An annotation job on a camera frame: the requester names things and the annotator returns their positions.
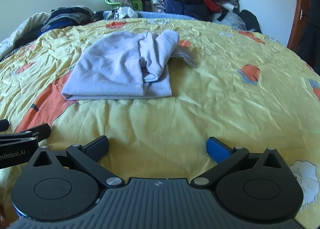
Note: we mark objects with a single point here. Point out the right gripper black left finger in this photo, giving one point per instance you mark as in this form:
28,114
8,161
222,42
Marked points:
86,158

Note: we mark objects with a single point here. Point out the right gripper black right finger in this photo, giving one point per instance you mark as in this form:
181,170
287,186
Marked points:
227,161

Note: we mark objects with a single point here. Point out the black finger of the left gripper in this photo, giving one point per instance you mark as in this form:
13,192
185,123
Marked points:
4,125
41,132

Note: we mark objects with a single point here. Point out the light blue long-sleeve shirt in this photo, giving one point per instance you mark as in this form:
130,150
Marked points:
125,65

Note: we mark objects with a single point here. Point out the stack of dark folded clothes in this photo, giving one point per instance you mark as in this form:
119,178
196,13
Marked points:
70,16

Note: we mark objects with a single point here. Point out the right hand holding gripper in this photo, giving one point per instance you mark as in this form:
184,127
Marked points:
3,223

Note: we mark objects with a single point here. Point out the yellow cartoon bedspread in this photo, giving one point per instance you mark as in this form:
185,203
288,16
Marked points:
246,90

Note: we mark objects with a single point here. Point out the white patterned quilt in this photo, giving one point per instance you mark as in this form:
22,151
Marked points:
26,32

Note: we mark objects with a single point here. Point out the black white crumpled cloth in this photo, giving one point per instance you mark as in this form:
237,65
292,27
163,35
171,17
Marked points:
122,13

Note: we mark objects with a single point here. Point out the navy blue jacket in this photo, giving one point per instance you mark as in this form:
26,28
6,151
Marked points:
193,8

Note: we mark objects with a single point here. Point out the black bag by wall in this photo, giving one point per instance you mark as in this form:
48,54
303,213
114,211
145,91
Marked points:
250,21

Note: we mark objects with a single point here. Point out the brown wooden door frame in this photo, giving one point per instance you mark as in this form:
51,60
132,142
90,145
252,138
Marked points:
299,23

